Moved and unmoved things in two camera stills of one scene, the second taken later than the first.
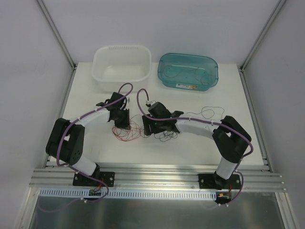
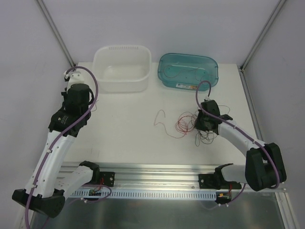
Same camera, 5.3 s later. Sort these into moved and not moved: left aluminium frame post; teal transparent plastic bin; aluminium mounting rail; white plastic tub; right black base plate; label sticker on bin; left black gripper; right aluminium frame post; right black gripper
Moved: right black gripper; left black gripper
Not moved: right aluminium frame post; right black base plate; left aluminium frame post; label sticker on bin; aluminium mounting rail; teal transparent plastic bin; white plastic tub
